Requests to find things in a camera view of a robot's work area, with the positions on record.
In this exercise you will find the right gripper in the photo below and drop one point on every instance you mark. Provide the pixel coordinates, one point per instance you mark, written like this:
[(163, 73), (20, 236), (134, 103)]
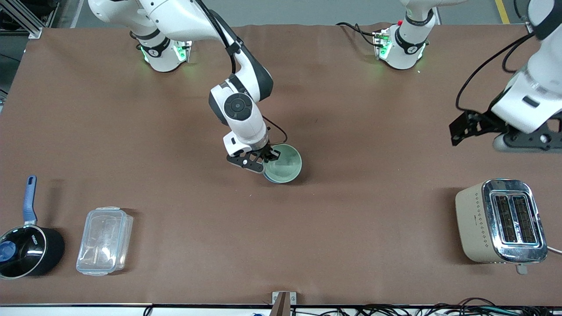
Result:
[(262, 151)]

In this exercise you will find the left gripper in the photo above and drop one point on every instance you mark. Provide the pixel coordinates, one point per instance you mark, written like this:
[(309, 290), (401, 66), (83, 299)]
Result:
[(484, 121)]

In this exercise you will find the pale green bowl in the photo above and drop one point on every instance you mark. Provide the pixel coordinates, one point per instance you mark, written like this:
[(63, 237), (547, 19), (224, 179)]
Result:
[(285, 162)]

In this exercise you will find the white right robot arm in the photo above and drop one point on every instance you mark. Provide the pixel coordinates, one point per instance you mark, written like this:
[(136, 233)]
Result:
[(246, 109)]

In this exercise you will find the beige chrome toaster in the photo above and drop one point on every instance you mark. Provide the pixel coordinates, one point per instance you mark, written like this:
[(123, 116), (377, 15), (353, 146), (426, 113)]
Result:
[(476, 224)]

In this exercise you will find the brown table cover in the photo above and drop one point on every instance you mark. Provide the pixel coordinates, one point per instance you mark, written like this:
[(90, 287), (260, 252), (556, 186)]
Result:
[(351, 219)]

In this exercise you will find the clear plastic lidded container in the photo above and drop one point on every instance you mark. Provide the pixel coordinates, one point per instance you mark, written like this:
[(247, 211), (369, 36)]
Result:
[(104, 241)]

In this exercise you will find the glass pan lid blue knob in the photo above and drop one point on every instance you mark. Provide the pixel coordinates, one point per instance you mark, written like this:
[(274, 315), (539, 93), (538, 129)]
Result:
[(19, 252)]

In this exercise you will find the left base plate green light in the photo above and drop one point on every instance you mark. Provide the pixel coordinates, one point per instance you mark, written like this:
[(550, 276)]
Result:
[(381, 44)]

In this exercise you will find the base plate green light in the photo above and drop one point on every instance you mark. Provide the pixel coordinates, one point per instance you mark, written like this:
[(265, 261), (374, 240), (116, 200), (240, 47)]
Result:
[(184, 49), (381, 44)]

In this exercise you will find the right base plate green light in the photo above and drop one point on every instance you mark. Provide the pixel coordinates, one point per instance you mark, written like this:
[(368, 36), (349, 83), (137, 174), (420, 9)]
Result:
[(184, 49)]

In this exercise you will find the metal bracket with brown strut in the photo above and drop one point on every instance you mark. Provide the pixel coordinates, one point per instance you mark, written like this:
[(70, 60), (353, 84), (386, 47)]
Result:
[(283, 300)]

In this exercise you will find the aluminium frame profile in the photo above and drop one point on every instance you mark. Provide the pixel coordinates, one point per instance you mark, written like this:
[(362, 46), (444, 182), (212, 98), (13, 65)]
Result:
[(26, 22)]

